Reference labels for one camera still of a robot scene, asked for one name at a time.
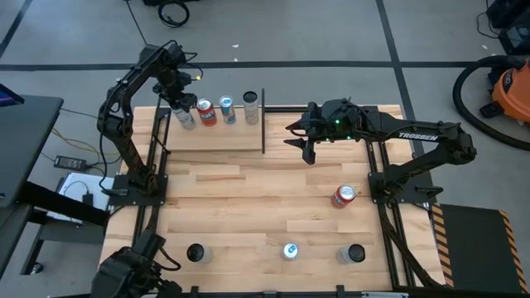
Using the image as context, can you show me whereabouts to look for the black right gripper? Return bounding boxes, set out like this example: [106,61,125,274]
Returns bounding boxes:
[283,101,332,166]

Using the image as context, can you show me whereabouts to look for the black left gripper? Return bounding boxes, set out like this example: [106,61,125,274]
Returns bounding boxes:
[152,70,199,113]

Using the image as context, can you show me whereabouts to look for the white Celsius Arctic can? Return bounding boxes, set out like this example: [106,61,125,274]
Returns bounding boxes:
[171,105,198,132]
[335,243,367,265]

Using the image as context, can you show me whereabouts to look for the red Fanta can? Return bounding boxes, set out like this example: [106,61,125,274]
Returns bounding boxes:
[195,97,219,127]
[330,184,357,209]

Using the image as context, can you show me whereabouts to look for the blue silver Red Bull can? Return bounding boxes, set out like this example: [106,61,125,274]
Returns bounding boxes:
[218,95,238,125]
[281,241,301,262]

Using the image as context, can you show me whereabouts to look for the white Celsius can orange print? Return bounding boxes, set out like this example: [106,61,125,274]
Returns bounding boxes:
[185,242,213,264]
[242,90,260,126]

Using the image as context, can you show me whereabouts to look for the wooden shelf board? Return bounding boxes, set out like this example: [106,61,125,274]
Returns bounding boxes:
[167,107,264,152]

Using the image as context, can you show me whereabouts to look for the black power adapter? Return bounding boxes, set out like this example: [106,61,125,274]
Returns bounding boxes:
[54,155,87,171]

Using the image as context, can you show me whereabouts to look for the white paper sheet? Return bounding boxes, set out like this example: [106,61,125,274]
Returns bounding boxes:
[47,172,115,224]

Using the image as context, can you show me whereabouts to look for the black desk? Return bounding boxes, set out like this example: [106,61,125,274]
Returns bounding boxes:
[0,94,111,282]

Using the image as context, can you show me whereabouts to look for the orange shop vacuum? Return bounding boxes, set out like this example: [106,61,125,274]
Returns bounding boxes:
[451,55,530,152]
[479,57,530,125]

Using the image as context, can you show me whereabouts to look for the blue screen device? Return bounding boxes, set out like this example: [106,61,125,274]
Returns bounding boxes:
[0,82,25,108]

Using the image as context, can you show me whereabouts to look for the black jointed mechanical device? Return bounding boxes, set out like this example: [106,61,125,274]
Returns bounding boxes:
[89,231,183,298]

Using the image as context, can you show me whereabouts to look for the black mat hazard stripes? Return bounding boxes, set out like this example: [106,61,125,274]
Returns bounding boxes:
[430,202,530,295]

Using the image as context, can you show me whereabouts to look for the black equipment case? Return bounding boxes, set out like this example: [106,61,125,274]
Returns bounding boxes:
[486,0,530,57]

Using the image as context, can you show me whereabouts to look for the black shelf divider post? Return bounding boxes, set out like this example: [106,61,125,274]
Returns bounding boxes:
[260,88,267,155]

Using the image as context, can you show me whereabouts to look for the black aluminium table frame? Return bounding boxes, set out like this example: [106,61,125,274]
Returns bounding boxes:
[99,89,446,298]

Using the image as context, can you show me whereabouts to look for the coiled black cable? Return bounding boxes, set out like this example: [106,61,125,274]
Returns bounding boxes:
[157,1,190,29]

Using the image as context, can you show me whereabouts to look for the long black cable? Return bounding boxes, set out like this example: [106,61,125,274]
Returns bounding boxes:
[125,0,149,46]

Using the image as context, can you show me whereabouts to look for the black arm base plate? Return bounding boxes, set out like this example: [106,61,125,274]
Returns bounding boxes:
[368,171,436,204]
[108,173,169,207]

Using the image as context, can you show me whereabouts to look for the yellow cable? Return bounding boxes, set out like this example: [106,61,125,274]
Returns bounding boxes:
[51,127,121,165]

